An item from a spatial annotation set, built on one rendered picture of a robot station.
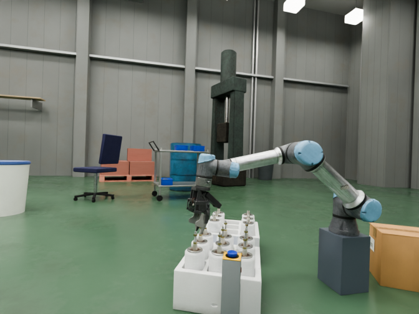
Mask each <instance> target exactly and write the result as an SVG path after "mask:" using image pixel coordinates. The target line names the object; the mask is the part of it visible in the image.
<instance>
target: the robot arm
mask: <svg viewBox="0 0 419 314"><path fill-rule="evenodd" d="M276 163H277V164H298V165H300V166H301V167H302V168H303V169H304V170H305V171H307V172H312V173H313V174H314V175H315V176H316V177H317V178H319V179H320V180H321V181H322V182H323V183H324V184H325V185H326V186H327V187H328V188H329V189H330V190H331V191H332V192H333V193H334V196H333V213H332V220H331V222H330V225H329V231H331V232H333V233H334V234H338V235H342V236H351V237H354V236H359V235H360V231H359V228H358V225H357V221H356V218H357V219H360V220H362V221H364V222H375V221H376V220H378V219H379V217H380V216H381V213H382V206H381V204H380V203H379V202H378V201H377V200H375V199H370V198H369V197H368V196H367V195H366V194H365V193H364V192H363V191H361V190H356V189H355V188H354V187H353V186H352V185H351V184H350V183H349V182H348V181H346V180H345V179H344V178H343V177H342V176H341V175H340V174H339V173H338V172H337V171H336V170H335V169H334V168H333V167H332V166H331V165H330V164H329V163H328V162H326V160H325V155H324V154H323V150H322V148H321V146H320V145H319V144H318V143H316V142H314V141H308V140H306V141H299V142H293V143H289V144H287V145H284V146H280V147H276V148H275V149H274V150H270V151H265V152H261V153H255V154H251V155H246V156H240V157H237V158H231V159H226V160H217V159H215V155H209V154H204V153H202V154H200V157H199V160H198V168H197V174H196V181H195V185H196V186H192V187H191V194H190V198H188V202H189V205H188V202H187V207H186V209H187V210H189V211H191V212H193V213H194V215H193V217H191V218H189V220H188V221H189V222H190V223H192V224H195V229H196V231H197V230H198V229H199V228H200V227H201V232H200V234H202V233H203V231H204V229H205V227H206V225H207V223H208V221H209V218H210V204H209V202H210V203H211V204H212V205H213V207H217V208H218V209H219V208H220V207H221V206H222V204H221V203H220V202H219V201H218V200H216V199H215V198H214V197H213V196H212V195H211V194H210V193H209V192H207V191H210V187H211V182H212V177H213V175H215V176H222V177H228V178H237V177H238V174H239V172H240V171H243V170H247V169H253V168H258V167H262V166H267V165H270V164H276ZM202 213H204V214H202Z"/></svg>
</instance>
